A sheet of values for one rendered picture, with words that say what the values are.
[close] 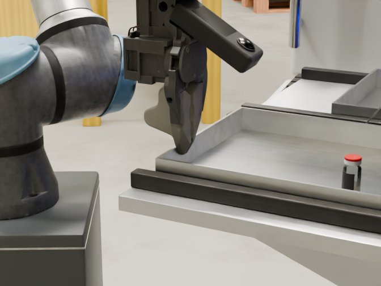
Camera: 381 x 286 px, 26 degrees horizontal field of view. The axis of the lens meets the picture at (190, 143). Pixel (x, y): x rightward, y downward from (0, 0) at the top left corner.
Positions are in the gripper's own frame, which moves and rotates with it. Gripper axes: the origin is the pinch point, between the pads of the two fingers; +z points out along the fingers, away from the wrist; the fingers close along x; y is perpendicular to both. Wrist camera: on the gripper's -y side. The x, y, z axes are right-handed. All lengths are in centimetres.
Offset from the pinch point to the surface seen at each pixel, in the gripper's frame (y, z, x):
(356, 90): -10.5, 1.1, -40.5
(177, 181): -2.6, 1.7, 8.2
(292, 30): 15, 0, -80
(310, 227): -19.8, 3.7, 9.8
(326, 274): -19.6, 12.6, 2.6
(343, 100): -10.5, 1.0, -33.1
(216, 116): 128, 88, -285
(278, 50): 166, 92, -475
